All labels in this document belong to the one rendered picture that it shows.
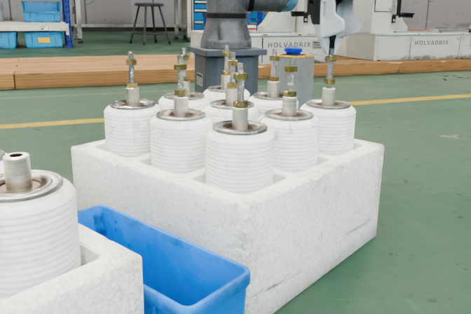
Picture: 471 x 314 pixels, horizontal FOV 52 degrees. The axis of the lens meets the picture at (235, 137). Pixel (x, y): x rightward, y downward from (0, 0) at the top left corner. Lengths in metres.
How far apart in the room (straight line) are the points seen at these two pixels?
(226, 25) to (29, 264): 1.04
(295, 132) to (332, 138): 0.12
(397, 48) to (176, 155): 2.99
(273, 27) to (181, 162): 2.59
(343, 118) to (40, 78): 2.09
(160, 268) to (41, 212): 0.29
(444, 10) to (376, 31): 4.20
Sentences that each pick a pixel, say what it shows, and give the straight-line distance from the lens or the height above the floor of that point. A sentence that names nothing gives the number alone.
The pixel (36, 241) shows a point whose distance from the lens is 0.45.
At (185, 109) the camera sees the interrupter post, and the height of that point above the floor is 0.26.
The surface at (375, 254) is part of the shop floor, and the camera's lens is 0.90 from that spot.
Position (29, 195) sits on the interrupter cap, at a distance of 0.45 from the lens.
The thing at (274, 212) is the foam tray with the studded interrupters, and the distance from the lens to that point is 0.64.
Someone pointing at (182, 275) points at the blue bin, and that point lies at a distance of 0.66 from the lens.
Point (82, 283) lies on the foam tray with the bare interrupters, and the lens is 0.46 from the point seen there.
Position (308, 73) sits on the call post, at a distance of 1.09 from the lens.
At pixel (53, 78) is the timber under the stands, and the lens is 2.71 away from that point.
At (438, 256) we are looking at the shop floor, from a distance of 0.93.
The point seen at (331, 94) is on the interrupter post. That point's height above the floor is 0.27.
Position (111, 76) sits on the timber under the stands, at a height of 0.05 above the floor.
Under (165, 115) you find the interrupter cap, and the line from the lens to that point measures 0.73.
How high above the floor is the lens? 0.41
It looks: 15 degrees down
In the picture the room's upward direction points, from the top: 1 degrees clockwise
